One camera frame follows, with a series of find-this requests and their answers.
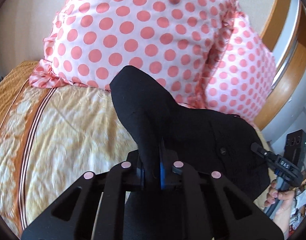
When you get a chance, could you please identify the black pants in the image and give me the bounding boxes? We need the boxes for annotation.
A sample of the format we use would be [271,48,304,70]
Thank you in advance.
[109,65,271,240]

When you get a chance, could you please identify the person's right hand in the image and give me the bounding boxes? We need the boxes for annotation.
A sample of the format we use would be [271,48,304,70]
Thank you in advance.
[263,179,297,233]

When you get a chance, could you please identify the orange patterned bedspread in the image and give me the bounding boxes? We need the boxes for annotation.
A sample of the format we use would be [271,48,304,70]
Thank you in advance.
[0,61,136,239]

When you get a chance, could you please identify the right pink polka-dot pillow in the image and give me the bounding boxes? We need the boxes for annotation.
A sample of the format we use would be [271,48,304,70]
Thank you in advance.
[205,15,276,124]

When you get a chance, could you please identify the pink polka-dot pillow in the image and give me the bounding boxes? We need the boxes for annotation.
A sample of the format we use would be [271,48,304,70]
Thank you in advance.
[30,0,238,108]
[205,15,276,124]

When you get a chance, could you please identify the left pink polka-dot pillow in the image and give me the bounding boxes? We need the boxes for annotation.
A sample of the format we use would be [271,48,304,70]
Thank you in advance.
[30,0,238,108]

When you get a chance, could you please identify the wooden door frame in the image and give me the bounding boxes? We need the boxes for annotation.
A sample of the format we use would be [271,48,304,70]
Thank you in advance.
[254,0,306,130]

